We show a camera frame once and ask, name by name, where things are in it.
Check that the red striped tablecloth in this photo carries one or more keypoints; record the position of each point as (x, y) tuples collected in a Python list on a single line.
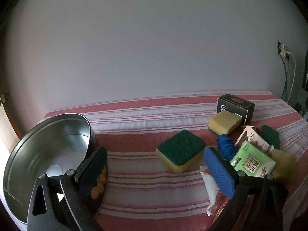
[(144, 192)]

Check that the brass door knob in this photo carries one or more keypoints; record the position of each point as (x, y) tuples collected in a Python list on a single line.
[(4, 98)]

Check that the white and red snack packet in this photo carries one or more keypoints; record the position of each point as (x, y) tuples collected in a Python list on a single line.
[(211, 187)]

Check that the black cardboard box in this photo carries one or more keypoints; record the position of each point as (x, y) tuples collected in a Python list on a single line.
[(237, 104)]

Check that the green and yellow sponge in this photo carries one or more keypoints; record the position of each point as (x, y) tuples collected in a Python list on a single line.
[(180, 146), (270, 134), (222, 122)]

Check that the round metal tin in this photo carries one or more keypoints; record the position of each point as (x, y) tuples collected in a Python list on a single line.
[(48, 144)]

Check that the wall socket with plugs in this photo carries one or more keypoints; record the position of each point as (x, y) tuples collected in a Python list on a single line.
[(285, 50)]

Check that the dark upright panel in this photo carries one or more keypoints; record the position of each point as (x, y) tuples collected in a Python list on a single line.
[(305, 72)]

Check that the blue cloth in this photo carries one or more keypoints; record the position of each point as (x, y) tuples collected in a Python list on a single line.
[(226, 146)]

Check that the green tissue packet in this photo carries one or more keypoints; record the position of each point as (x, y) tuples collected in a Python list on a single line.
[(252, 161)]

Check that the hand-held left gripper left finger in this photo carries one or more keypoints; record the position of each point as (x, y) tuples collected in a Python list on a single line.
[(92, 168)]

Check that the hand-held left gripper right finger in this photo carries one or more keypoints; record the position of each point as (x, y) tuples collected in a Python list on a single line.
[(219, 173)]

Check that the brown wooden door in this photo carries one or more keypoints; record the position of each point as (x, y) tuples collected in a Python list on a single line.
[(12, 125)]

